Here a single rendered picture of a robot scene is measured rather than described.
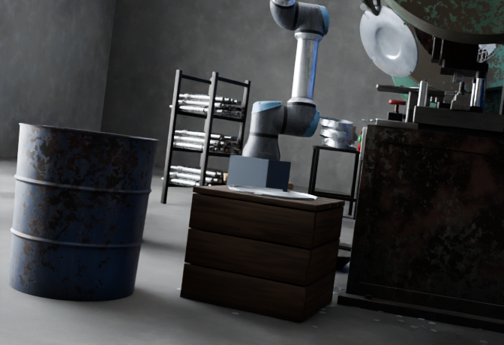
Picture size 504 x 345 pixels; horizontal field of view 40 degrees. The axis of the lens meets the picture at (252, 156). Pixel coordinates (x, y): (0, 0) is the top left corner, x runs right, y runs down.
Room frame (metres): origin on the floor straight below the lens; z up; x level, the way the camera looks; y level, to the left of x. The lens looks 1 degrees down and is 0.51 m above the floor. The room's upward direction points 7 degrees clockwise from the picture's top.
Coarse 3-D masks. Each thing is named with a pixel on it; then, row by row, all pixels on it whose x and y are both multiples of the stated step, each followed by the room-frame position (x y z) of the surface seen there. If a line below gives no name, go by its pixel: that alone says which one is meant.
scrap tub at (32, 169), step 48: (48, 144) 1.95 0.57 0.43; (96, 144) 1.95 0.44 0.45; (144, 144) 2.05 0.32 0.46; (48, 192) 1.95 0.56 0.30; (96, 192) 1.96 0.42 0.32; (144, 192) 2.08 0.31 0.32; (48, 240) 1.95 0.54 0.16; (96, 240) 1.97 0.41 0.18; (48, 288) 1.96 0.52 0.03; (96, 288) 1.99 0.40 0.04
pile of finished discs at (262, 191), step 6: (234, 186) 2.34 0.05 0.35; (240, 186) 2.37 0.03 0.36; (246, 186) 2.39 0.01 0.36; (246, 192) 2.16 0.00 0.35; (252, 192) 2.14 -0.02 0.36; (258, 192) 2.23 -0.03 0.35; (264, 192) 2.22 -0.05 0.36; (270, 192) 2.22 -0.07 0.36; (276, 192) 2.25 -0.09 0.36; (282, 192) 2.29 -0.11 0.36; (294, 192) 2.39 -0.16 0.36; (288, 198) 2.14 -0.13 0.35; (294, 198) 2.14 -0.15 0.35; (300, 198) 2.15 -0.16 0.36; (306, 198) 2.17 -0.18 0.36; (312, 198) 2.20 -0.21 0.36
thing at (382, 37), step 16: (384, 16) 2.55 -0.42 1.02; (400, 16) 2.49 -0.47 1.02; (368, 32) 2.67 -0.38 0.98; (384, 32) 2.61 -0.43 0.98; (400, 32) 2.53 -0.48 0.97; (368, 48) 2.72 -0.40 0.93; (384, 48) 2.65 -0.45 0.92; (400, 48) 2.57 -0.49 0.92; (416, 48) 2.50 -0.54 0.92; (384, 64) 2.69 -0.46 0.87; (400, 64) 2.62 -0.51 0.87; (416, 64) 2.55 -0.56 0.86
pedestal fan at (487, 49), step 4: (480, 44) 3.35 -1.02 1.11; (484, 44) 3.25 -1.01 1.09; (488, 44) 3.27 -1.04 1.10; (492, 44) 3.24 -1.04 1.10; (484, 48) 3.31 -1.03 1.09; (488, 48) 3.28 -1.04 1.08; (492, 48) 3.25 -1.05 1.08; (500, 48) 3.20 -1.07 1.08; (484, 52) 3.27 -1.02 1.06; (488, 52) 3.28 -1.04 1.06; (484, 56) 3.39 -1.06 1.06; (484, 60) 3.29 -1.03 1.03; (484, 84) 3.42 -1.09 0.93; (484, 88) 3.42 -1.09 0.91; (484, 92) 3.42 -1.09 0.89; (484, 96) 3.42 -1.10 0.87; (480, 100) 3.38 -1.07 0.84; (484, 100) 3.42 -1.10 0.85; (480, 104) 3.38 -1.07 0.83
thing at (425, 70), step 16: (416, 32) 4.00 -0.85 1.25; (480, 48) 3.90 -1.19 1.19; (496, 48) 3.81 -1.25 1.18; (432, 64) 3.90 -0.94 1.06; (496, 64) 3.81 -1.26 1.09; (416, 80) 3.94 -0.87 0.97; (432, 80) 3.89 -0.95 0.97; (448, 80) 3.87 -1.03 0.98; (464, 80) 3.85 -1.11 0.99; (496, 80) 3.80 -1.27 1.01; (496, 96) 4.06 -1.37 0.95; (496, 112) 4.06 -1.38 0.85
